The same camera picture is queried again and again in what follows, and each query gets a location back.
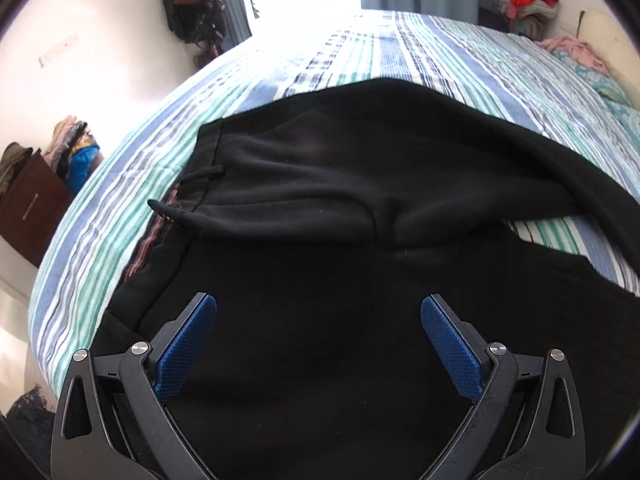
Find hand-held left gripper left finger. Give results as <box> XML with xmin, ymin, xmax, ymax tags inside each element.
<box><xmin>50</xmin><ymin>292</ymin><xmax>218</xmax><ymax>480</ymax></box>

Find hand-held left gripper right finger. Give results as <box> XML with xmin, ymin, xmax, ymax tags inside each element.
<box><xmin>420</xmin><ymin>292</ymin><xmax>588</xmax><ymax>480</ymax></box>

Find black pants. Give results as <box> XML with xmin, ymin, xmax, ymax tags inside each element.
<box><xmin>92</xmin><ymin>77</ymin><xmax>640</xmax><ymax>480</ymax></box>

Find dark lace cloth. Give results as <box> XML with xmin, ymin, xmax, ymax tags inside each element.
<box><xmin>5</xmin><ymin>385</ymin><xmax>56</xmax><ymax>480</ymax></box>

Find blue bag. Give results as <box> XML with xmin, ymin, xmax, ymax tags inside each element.
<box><xmin>67</xmin><ymin>132</ymin><xmax>103</xmax><ymax>196</ymax></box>

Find pile of beige clothes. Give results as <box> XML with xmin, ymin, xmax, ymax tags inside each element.
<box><xmin>42</xmin><ymin>115</ymin><xmax>93</xmax><ymax>176</ymax></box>

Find olive green cloth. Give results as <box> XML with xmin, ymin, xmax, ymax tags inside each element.
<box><xmin>0</xmin><ymin>142</ymin><xmax>33</xmax><ymax>196</ymax></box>

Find striped bed sheet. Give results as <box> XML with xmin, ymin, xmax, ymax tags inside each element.
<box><xmin>27</xmin><ymin>10</ymin><xmax>640</xmax><ymax>401</ymax></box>

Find teal patterned pillow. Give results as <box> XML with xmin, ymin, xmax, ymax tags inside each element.
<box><xmin>550</xmin><ymin>50</ymin><xmax>640</xmax><ymax>161</ymax></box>

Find pink cloth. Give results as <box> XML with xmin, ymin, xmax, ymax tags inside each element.
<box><xmin>537</xmin><ymin>35</ymin><xmax>611</xmax><ymax>76</ymax></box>

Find black backpack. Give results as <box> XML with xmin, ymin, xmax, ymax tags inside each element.
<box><xmin>162</xmin><ymin>0</ymin><xmax>231</xmax><ymax>68</ymax></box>

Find striped blue curtain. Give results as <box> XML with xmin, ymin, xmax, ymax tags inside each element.
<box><xmin>205</xmin><ymin>0</ymin><xmax>253</xmax><ymax>51</ymax></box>

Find pile of colourful clothes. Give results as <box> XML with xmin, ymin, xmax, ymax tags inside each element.
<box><xmin>495</xmin><ymin>0</ymin><xmax>561</xmax><ymax>41</ymax></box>

